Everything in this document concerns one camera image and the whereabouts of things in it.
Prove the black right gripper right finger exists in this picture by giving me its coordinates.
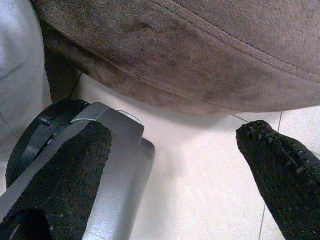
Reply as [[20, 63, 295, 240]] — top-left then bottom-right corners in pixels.
[[235, 119, 320, 240]]

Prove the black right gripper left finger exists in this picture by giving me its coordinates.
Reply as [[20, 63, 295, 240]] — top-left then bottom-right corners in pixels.
[[0, 121, 113, 240]]

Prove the white pillow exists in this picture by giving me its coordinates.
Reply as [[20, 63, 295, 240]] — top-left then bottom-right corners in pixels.
[[0, 0, 54, 177]]

